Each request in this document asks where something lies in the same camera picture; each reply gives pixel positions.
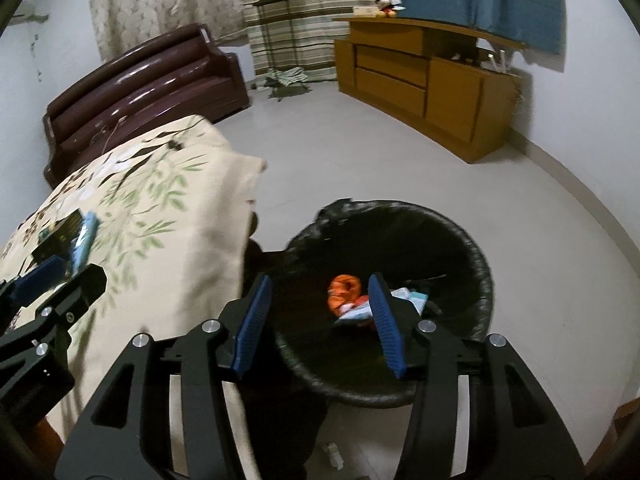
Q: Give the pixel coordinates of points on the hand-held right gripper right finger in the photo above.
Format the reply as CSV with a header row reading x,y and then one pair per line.
x,y
387,330

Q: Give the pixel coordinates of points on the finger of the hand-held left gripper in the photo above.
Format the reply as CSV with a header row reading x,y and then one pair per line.
x,y
82,287
40,272

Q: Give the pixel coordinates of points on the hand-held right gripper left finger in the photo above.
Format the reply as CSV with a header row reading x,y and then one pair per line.
x,y
252,330

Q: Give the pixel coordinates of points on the white paper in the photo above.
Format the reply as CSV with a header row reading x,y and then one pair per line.
x,y
405,296

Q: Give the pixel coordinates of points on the dark brown box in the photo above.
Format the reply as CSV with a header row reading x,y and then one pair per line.
x,y
60,232

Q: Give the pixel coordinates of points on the long blue white packet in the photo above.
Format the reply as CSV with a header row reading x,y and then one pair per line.
x,y
85,235

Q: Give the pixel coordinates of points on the orange plastic bag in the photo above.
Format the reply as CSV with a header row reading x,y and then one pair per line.
x,y
345,292

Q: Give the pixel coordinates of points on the trash bin with black bag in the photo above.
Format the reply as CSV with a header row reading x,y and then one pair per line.
x,y
310,270

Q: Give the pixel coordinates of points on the floral beige blanket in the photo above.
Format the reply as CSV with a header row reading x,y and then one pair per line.
x,y
165,240

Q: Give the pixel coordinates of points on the small white box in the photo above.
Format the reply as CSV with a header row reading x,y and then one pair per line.
x,y
332,454

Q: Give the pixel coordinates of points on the brown leather sofa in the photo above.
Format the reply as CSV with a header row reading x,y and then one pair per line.
x,y
140,90

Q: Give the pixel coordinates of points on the wooden cabinet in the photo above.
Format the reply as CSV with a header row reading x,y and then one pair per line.
x,y
450,100

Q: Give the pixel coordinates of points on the checked cloth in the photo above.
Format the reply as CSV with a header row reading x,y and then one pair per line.
x,y
287,76

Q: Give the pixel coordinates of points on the white air conditioner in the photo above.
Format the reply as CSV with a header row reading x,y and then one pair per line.
x,y
30,16

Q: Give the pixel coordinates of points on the white router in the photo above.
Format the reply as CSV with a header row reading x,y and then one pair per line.
x,y
497,62

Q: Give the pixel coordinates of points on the beige patterned curtain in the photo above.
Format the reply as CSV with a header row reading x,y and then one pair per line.
x,y
160,5

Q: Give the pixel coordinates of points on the black metal plant stand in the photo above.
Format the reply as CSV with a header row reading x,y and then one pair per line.
x,y
265,35

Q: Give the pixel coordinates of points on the striped curtain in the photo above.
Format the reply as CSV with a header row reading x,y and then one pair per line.
x,y
320,20

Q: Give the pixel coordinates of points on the white flat box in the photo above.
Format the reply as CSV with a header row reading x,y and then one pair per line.
x,y
364,10

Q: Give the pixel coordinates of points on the mouse plush toy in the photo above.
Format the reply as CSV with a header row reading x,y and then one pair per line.
x,y
386,6

